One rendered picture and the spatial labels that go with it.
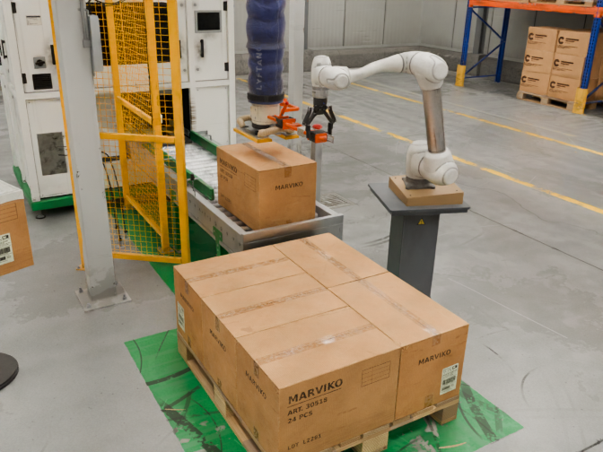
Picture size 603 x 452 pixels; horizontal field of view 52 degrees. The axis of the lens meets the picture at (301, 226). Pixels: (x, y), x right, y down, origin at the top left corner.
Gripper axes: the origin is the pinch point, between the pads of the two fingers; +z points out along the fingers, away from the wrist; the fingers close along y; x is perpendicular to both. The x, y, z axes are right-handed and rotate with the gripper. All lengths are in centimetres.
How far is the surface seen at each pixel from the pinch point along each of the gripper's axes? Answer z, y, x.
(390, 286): 66, -8, 60
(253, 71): -26, 11, -57
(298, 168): 27.7, -4.6, -29.4
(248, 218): 60, 22, -43
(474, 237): 121, -191, -55
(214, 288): 66, 72, 20
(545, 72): 68, -715, -428
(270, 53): -37, 4, -50
